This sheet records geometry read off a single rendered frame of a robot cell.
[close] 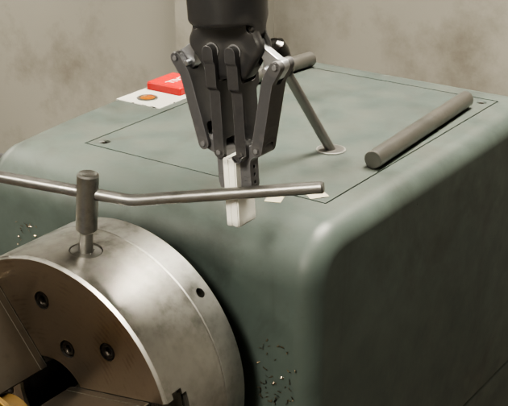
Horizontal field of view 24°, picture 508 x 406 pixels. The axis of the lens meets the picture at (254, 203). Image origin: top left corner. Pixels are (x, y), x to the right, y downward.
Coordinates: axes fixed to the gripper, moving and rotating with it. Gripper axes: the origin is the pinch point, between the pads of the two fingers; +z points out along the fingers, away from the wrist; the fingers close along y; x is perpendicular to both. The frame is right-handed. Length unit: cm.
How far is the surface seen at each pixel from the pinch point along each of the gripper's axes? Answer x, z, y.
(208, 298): -0.6, 12.5, -4.5
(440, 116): 42.6, 4.0, 0.6
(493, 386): 54, 47, 3
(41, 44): 225, 53, -255
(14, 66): 225, 63, -271
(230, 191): -2.5, -0.6, 0.7
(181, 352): -7.5, 15.1, -2.9
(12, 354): -14.9, 15.9, -19.0
